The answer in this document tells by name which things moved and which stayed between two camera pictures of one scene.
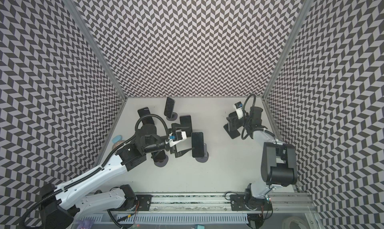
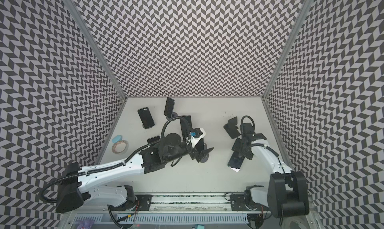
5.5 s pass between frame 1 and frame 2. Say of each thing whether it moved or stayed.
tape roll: stayed
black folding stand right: stayed
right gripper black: moved
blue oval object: stayed
